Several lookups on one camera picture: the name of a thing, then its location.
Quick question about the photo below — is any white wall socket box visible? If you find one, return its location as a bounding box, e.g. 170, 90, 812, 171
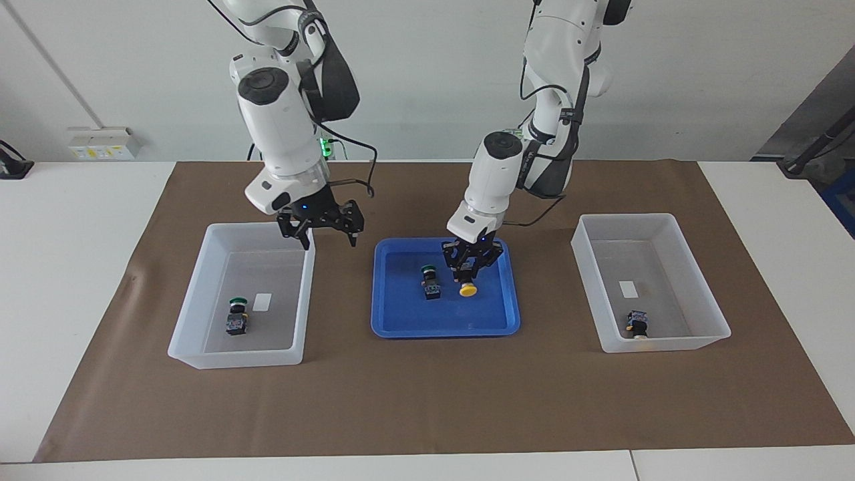
67, 127, 142, 161

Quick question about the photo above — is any translucent white plastic box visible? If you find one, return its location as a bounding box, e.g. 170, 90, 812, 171
167, 222, 316, 370
571, 213, 732, 354

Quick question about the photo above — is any brown paper table mat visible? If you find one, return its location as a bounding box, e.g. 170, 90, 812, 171
33, 159, 855, 463

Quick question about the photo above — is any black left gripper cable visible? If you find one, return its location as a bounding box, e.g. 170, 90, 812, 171
498, 0, 592, 228

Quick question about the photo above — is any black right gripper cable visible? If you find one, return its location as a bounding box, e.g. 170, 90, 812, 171
207, 0, 378, 199

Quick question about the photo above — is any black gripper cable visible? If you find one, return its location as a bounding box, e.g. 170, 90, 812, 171
207, 0, 378, 199
498, 0, 592, 228

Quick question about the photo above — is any black metal stand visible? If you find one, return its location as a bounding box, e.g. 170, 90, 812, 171
778, 107, 855, 176

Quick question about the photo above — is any blue plastic tray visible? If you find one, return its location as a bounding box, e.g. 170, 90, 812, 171
371, 237, 522, 339

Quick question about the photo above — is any black desk object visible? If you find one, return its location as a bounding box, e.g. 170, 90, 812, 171
0, 139, 34, 180

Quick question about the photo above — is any blue crate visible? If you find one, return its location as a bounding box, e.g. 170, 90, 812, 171
820, 170, 855, 238

